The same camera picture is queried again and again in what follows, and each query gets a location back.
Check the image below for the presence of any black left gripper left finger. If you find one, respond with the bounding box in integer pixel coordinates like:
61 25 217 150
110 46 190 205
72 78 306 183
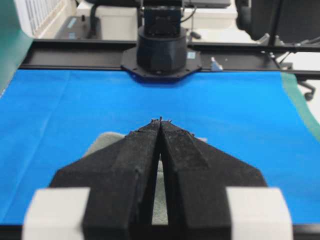
23 119 161 240

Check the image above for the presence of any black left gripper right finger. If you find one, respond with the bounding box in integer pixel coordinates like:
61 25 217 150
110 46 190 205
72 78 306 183
159 119 294 240

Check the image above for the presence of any grey-green large towel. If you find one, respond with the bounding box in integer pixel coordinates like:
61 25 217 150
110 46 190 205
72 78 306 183
86 131 208 226

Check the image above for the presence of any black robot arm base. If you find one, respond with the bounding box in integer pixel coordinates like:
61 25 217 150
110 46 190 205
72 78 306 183
121 0 202 81

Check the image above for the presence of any blue table cloth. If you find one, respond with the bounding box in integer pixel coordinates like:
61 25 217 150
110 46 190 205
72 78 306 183
0 70 320 225

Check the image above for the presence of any green backdrop sheet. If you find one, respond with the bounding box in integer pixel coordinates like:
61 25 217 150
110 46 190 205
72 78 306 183
0 0 33 95

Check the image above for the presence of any black office chair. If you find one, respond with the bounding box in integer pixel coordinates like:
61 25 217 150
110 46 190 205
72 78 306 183
227 0 320 101

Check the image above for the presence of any black aluminium rail frame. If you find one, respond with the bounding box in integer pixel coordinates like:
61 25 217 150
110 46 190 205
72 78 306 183
20 39 320 79

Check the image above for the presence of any black cable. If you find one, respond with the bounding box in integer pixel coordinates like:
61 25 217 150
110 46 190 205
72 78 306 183
183 4 202 40

